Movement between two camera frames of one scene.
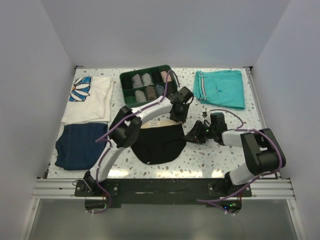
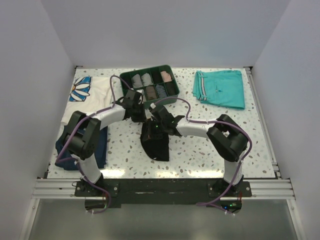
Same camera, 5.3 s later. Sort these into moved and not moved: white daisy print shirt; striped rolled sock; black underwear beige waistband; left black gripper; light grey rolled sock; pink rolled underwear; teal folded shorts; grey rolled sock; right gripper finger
Moved: left black gripper; black underwear beige waistband; right gripper finger
Not moved: grey rolled sock; light grey rolled sock; white daisy print shirt; striped rolled sock; pink rolled underwear; teal folded shorts
